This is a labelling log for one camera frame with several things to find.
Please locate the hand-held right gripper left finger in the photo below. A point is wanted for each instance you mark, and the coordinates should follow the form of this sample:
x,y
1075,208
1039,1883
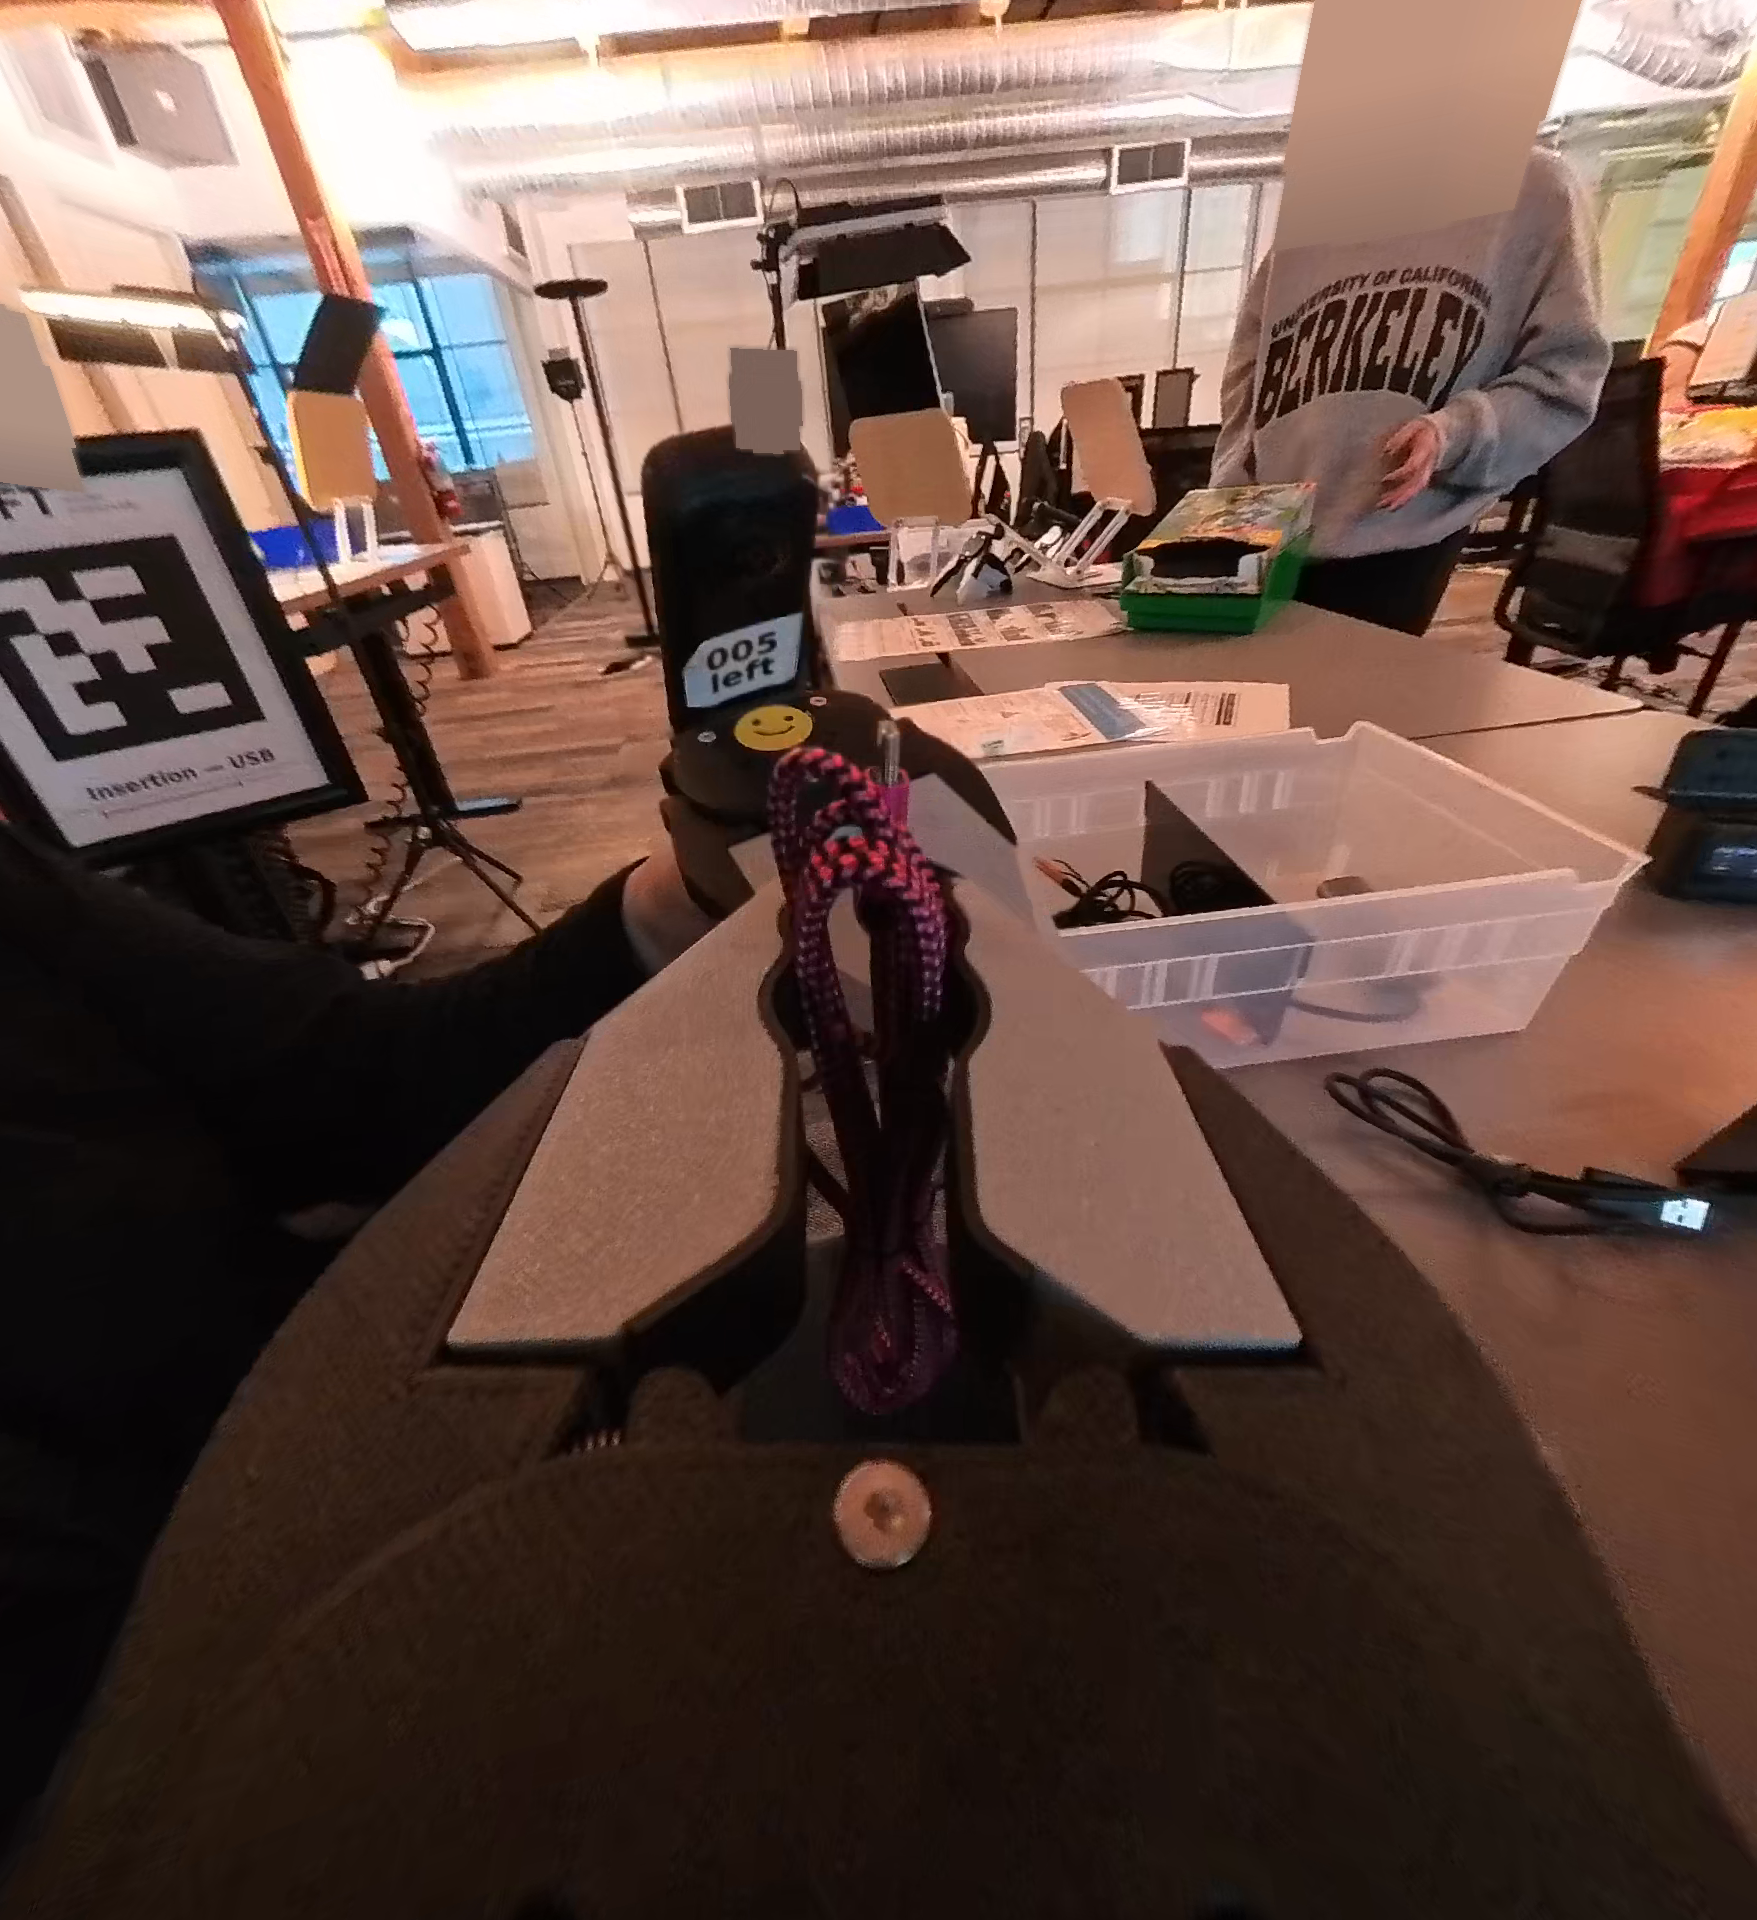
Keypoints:
x,y
638,1183

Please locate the green storage bin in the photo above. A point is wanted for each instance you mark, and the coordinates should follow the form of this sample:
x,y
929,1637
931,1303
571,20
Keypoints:
x,y
1216,584

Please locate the person's left forearm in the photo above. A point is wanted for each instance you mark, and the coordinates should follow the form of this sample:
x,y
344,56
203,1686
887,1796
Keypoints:
x,y
490,974

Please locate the ceiling air vent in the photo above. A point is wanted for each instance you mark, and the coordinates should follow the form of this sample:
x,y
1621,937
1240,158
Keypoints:
x,y
1151,162
721,202

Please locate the white cabinet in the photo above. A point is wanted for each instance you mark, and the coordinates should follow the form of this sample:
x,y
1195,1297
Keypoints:
x,y
498,592

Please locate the clear acrylic box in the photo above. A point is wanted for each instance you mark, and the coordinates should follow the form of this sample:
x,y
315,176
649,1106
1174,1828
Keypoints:
x,y
920,552

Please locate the tan display board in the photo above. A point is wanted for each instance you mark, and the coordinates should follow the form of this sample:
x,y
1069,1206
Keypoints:
x,y
909,464
1111,441

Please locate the translucent plastic storage bin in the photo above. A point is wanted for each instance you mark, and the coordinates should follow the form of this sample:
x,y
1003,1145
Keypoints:
x,y
1420,840

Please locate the person's left hand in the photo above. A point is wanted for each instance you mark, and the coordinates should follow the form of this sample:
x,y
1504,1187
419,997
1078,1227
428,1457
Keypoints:
x,y
669,916

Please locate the studio light panel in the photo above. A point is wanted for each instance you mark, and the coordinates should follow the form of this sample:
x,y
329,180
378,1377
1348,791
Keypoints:
x,y
879,248

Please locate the blue banner leaflet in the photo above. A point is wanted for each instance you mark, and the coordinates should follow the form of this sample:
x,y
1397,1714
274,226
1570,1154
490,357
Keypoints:
x,y
1075,711

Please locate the black charging case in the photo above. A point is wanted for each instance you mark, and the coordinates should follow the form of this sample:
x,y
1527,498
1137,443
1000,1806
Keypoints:
x,y
1742,825

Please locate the clear acrylic stand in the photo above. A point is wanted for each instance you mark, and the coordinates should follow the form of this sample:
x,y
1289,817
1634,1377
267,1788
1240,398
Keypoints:
x,y
1075,532

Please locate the black floor lamp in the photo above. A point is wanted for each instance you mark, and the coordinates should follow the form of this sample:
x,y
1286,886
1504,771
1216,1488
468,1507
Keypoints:
x,y
577,375

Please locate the black office chair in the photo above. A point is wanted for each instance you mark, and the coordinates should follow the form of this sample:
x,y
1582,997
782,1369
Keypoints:
x,y
1613,525

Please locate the black table plate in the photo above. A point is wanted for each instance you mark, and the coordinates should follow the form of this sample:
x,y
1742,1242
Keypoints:
x,y
931,682

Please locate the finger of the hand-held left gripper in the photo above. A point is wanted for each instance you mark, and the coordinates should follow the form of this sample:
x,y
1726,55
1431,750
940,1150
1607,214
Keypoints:
x,y
970,840
755,870

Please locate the wooden pillar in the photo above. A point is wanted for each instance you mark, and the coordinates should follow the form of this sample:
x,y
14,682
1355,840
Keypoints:
x,y
337,300
1733,166

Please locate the black computer monitor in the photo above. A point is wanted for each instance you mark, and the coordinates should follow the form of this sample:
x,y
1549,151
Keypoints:
x,y
970,367

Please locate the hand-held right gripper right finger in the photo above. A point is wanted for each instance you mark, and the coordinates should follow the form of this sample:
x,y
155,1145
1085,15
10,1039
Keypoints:
x,y
1118,1183

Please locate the framed marker sign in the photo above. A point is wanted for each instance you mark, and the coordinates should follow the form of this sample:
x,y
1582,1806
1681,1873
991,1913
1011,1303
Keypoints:
x,y
114,660

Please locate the wooden side table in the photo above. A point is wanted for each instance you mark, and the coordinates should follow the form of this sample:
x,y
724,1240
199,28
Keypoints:
x,y
369,567

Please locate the black tripod stand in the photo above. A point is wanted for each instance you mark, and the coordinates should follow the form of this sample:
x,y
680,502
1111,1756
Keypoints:
x,y
415,750

